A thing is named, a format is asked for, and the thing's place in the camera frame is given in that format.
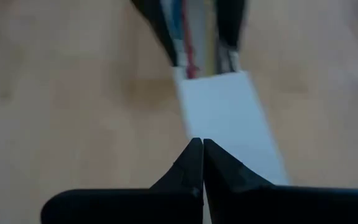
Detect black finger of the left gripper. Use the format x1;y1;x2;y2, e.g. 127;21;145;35
131;0;180;68
214;0;249;51

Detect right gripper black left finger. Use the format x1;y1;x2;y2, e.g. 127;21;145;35
40;138;204;224

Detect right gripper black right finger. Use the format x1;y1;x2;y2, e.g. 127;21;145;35
203;139;358;224

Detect bundle of coloured cables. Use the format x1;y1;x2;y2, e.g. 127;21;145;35
169;0;186;43

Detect white slotted cable raceway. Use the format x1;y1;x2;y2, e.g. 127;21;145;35
160;0;242;78

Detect pink-red cable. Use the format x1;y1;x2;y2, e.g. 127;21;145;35
180;0;200;79

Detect white raceway cover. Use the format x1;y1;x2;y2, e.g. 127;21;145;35
172;70;291;187

